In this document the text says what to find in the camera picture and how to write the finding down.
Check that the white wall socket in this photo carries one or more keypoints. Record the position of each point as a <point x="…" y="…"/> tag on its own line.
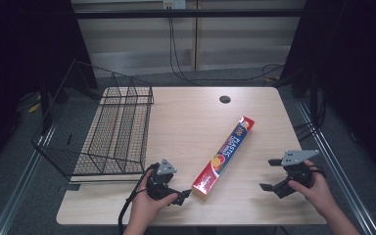
<point x="174" y="4"/>

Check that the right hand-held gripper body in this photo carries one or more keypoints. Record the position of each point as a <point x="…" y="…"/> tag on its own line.
<point x="298" y="173"/>

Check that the black curtain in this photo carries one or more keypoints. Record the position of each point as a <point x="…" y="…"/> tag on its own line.
<point x="16" y="58"/>
<point x="355" y="65"/>

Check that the black horizontal metal bar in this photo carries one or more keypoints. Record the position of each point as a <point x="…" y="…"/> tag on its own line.
<point x="189" y="13"/>

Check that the red and blue cling film box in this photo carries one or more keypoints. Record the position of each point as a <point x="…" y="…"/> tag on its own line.
<point x="223" y="156"/>

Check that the person's left hand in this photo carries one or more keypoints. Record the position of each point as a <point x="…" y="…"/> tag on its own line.
<point x="145" y="207"/>

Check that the person's right hand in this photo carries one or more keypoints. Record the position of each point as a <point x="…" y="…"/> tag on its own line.
<point x="318" y="194"/>

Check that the silver metal floor rail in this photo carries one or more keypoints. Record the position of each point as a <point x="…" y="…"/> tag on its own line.
<point x="19" y="186"/>
<point x="336" y="173"/>

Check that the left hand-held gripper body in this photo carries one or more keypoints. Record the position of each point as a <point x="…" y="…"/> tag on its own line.
<point x="160" y="184"/>

